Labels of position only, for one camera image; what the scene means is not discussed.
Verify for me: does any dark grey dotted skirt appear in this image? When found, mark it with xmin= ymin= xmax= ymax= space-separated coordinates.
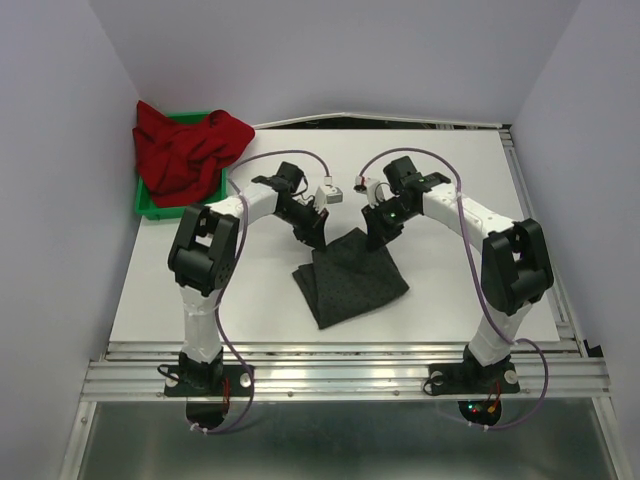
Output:
xmin=292 ymin=228 xmax=409 ymax=330

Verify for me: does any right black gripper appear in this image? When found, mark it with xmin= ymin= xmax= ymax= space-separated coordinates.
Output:
xmin=361 ymin=197 xmax=417 ymax=251

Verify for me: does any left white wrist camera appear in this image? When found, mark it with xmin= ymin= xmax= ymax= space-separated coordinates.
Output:
xmin=314 ymin=185 xmax=344 ymax=210

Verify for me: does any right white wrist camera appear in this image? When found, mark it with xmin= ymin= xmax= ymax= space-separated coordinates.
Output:
xmin=354 ymin=176 xmax=387 ymax=208

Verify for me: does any white back wall trim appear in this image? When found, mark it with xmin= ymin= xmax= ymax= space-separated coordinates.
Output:
xmin=253 ymin=112 xmax=511 ymax=130

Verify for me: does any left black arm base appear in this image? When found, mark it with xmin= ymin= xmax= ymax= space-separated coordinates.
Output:
xmin=157 ymin=364 xmax=254 ymax=398

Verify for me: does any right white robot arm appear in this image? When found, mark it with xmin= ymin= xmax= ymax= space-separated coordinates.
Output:
xmin=354 ymin=156 xmax=554 ymax=390

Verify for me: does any green plastic bin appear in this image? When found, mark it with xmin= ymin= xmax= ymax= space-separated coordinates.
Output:
xmin=134 ymin=111 xmax=227 ymax=221

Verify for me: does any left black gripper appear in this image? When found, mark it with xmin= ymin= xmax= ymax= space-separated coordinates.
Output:
xmin=275 ymin=199 xmax=328 ymax=251

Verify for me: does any aluminium rail frame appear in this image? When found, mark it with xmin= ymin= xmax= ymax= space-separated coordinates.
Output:
xmin=59 ymin=124 xmax=621 ymax=480

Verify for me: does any red skirt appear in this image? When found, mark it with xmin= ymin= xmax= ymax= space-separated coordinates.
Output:
xmin=132 ymin=101 xmax=255 ymax=207

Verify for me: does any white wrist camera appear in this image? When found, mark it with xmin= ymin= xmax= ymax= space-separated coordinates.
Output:
xmin=314 ymin=185 xmax=344 ymax=210
xmin=354 ymin=176 xmax=387 ymax=208

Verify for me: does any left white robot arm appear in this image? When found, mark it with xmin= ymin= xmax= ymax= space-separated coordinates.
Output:
xmin=168 ymin=162 xmax=342 ymax=394

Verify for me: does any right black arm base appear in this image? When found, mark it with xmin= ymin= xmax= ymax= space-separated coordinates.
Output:
xmin=422 ymin=363 xmax=521 ymax=396

